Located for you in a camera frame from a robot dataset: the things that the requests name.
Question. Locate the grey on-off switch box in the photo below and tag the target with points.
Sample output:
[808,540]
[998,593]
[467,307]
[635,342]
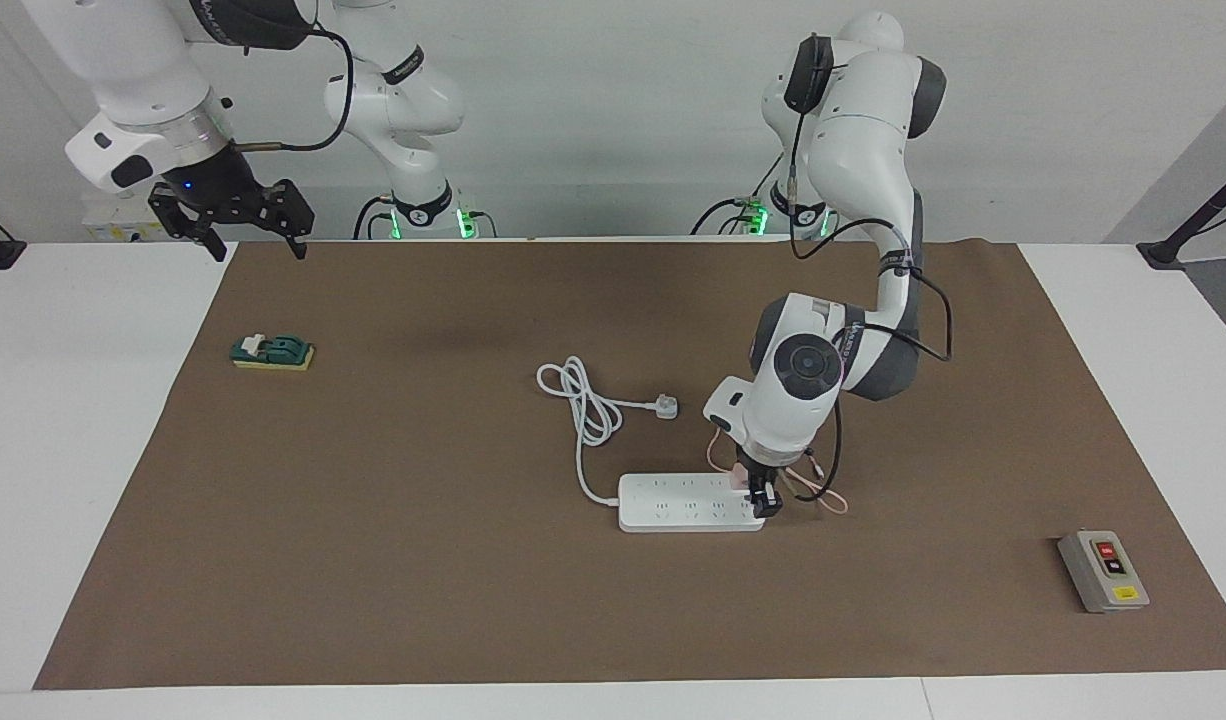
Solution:
[1103,572]

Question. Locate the white power strip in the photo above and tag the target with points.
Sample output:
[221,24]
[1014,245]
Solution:
[683,505]

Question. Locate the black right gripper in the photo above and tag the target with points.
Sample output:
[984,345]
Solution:
[223,200]

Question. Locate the white box with yellow labels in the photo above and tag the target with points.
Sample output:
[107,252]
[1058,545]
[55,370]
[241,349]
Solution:
[123,222]

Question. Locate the green knife switch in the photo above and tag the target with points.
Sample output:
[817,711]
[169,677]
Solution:
[273,352]

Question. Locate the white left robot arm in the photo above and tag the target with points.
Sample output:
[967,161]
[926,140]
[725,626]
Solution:
[853,140]

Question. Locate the white three-pin plug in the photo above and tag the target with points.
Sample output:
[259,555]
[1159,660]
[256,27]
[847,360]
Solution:
[667,407]

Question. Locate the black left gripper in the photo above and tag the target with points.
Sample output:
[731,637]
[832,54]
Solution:
[763,470]

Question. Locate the pink USB charger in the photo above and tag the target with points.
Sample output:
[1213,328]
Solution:
[739,481]

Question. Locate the brown table mat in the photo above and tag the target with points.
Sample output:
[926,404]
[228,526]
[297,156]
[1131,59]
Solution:
[613,600]

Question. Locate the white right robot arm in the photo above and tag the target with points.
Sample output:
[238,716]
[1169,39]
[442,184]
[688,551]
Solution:
[143,80]

